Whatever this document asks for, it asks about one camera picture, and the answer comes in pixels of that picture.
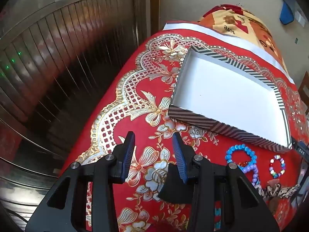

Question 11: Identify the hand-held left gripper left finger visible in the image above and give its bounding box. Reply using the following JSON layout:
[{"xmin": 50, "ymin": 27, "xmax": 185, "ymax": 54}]
[{"xmin": 25, "ymin": 131, "xmax": 136, "ymax": 232}]

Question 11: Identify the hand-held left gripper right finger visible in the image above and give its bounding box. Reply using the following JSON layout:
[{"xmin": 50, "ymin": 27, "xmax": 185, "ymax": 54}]
[{"xmin": 172, "ymin": 132, "xmax": 280, "ymax": 232}]

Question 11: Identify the multicolour bead bracelet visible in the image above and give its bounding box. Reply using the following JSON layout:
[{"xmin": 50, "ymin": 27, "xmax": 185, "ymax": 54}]
[{"xmin": 268, "ymin": 155, "xmax": 286, "ymax": 178}]

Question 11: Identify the leopard print hair bow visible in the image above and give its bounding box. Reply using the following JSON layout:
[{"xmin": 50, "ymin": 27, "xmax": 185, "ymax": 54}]
[{"xmin": 256, "ymin": 179, "xmax": 301, "ymax": 199}]

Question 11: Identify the purple bead bracelet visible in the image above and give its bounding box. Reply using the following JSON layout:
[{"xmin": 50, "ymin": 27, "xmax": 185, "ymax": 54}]
[{"xmin": 239, "ymin": 164, "xmax": 260, "ymax": 186}]

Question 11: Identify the blue bead bracelet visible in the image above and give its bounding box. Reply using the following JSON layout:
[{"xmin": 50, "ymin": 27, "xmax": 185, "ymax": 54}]
[{"xmin": 226, "ymin": 144, "xmax": 257, "ymax": 170}]

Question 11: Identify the striped cardboard box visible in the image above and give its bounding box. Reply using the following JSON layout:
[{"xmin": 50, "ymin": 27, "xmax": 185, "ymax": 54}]
[{"xmin": 167, "ymin": 45, "xmax": 293, "ymax": 153}]

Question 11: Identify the red gold floral tablecloth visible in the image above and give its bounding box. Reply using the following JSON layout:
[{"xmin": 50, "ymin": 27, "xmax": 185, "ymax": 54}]
[{"xmin": 61, "ymin": 20, "xmax": 309, "ymax": 232}]

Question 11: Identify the wooden chair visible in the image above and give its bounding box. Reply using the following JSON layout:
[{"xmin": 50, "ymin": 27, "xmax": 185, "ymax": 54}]
[{"xmin": 298, "ymin": 71, "xmax": 309, "ymax": 116}]

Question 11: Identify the printed orange red blanket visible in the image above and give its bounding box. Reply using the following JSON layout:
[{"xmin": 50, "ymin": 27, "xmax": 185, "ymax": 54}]
[{"xmin": 198, "ymin": 4, "xmax": 290, "ymax": 72}]

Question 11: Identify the wooden panelled door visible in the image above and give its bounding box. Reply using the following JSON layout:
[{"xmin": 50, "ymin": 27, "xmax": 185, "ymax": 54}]
[{"xmin": 0, "ymin": 0, "xmax": 150, "ymax": 177}]

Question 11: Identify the blue cloth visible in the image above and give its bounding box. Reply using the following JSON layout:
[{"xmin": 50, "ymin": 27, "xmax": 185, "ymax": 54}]
[{"xmin": 279, "ymin": 1, "xmax": 295, "ymax": 25}]

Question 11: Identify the white felt underlay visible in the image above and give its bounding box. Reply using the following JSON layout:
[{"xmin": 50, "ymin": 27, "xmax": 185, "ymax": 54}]
[{"xmin": 163, "ymin": 23, "xmax": 296, "ymax": 85}]

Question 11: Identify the white wall socket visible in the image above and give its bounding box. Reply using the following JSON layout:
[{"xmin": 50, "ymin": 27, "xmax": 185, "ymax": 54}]
[{"xmin": 296, "ymin": 10, "xmax": 307, "ymax": 26}]

